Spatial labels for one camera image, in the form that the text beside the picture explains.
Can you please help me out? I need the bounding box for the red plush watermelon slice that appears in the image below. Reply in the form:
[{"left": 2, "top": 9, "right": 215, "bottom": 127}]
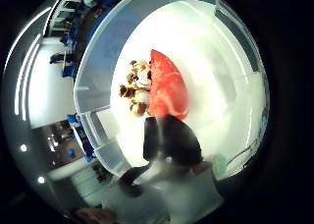
[{"left": 147, "top": 48, "right": 190, "bottom": 122}]

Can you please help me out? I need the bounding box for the brown and white plush toy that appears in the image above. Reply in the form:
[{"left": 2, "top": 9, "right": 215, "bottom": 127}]
[{"left": 118, "top": 59, "right": 153, "bottom": 118}]

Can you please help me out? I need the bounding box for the clear plastic storage box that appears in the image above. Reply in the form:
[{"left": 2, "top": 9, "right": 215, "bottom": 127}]
[{"left": 73, "top": 0, "right": 271, "bottom": 183}]

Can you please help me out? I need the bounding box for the row of blue chairs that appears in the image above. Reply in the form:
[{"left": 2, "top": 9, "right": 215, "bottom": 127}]
[{"left": 48, "top": 0, "right": 126, "bottom": 80}]

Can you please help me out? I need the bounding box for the ceiling light strip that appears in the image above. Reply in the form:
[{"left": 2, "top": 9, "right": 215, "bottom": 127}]
[
  {"left": 13, "top": 31, "right": 43, "bottom": 117},
  {"left": 21, "top": 43, "right": 41, "bottom": 122}
]

